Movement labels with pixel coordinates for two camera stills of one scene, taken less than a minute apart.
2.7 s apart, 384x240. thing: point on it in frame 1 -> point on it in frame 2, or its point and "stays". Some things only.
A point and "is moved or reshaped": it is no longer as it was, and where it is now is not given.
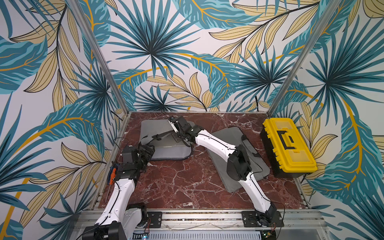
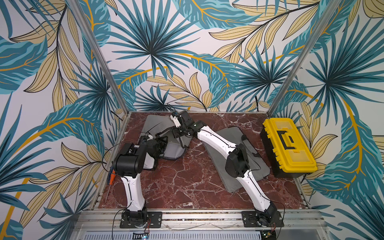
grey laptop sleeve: [259, 169] stays
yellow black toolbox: [289, 155] stays
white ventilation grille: [196, 235] stays
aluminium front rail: [216, 219] stays
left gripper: [148, 156] -> [159, 140]
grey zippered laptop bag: [157, 133] is moved or reshaped
